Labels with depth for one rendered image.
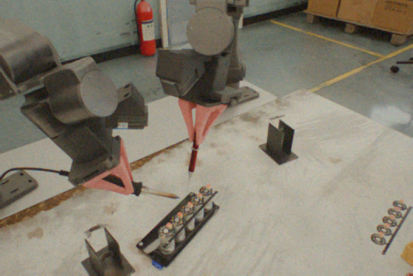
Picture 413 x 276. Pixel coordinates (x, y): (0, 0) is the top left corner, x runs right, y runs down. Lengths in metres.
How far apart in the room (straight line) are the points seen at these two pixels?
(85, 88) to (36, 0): 2.68
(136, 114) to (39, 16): 2.67
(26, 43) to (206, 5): 0.22
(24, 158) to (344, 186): 0.73
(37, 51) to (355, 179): 0.66
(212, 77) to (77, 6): 2.72
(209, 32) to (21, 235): 0.51
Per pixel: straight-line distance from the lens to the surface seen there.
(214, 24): 0.44
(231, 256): 0.64
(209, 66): 0.50
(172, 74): 0.45
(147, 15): 3.24
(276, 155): 0.83
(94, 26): 3.26
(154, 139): 0.89
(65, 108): 0.44
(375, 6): 4.12
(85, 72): 0.42
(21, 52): 0.47
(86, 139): 0.48
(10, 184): 0.85
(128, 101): 0.46
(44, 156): 0.91
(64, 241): 0.70
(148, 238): 0.65
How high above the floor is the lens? 1.27
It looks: 33 degrees down
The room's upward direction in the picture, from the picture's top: straight up
